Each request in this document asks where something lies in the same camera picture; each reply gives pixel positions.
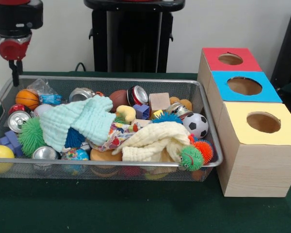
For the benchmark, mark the shallow clear mesh bin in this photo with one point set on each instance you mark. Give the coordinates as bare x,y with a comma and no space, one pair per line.
75,173

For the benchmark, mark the blue globe ball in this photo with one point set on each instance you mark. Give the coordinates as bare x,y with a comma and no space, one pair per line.
75,154

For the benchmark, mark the clear blue plastic packet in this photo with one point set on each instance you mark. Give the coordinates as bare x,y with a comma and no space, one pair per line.
44,91

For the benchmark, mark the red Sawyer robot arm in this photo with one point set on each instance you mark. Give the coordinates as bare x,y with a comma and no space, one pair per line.
14,17

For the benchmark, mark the colourful polka dot cloth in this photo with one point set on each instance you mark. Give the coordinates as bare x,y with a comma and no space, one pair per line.
118,136

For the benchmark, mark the large blue spiky ball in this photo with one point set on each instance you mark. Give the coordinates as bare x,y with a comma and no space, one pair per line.
166,119

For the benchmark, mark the black chair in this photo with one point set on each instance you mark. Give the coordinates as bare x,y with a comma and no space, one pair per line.
288,48

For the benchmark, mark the mint green waffle cloth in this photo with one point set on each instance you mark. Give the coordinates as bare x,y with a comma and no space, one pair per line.
87,116

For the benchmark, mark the yellow smiley ball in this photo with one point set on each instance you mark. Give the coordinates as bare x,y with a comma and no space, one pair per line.
0,153

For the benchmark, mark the small soccer ball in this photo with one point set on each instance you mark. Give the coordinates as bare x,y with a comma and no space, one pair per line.
196,125

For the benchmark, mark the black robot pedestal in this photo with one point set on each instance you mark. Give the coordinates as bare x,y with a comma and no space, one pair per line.
126,43

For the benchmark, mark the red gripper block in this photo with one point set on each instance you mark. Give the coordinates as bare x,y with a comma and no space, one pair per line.
12,49

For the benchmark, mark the plain wooden cube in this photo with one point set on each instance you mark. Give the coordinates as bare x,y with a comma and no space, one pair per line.
140,122

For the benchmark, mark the cream waffle cloth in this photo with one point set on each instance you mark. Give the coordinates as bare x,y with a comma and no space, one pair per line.
155,138

